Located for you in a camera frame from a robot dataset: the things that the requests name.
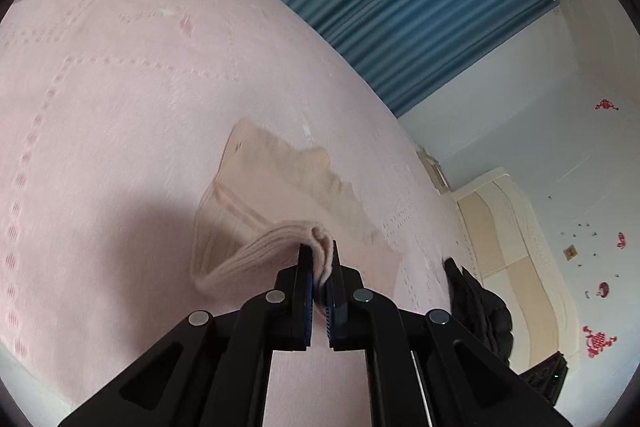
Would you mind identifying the bed with pink sheet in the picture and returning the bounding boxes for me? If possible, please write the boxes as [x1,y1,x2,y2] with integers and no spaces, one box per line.
[0,0,481,427]

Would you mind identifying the cream bed headboard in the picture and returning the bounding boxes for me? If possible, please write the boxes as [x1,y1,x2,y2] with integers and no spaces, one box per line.
[456,167,583,370]

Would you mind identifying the dark object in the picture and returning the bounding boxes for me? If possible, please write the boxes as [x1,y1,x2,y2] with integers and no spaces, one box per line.
[517,351,568,408]

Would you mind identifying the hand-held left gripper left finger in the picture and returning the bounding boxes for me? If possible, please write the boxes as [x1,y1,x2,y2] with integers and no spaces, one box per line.
[57,244,316,427]

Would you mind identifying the black puffer jacket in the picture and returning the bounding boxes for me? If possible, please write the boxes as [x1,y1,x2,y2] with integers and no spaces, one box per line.
[444,257,515,368]

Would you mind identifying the blue curtain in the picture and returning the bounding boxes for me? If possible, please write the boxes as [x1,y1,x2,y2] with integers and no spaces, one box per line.
[247,0,560,118]

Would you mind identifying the pink knit sweater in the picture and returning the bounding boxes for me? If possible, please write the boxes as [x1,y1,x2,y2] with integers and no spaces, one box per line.
[190,118,383,300]

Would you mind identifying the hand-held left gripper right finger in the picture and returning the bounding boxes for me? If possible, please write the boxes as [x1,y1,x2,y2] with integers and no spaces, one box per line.
[325,241,596,427]

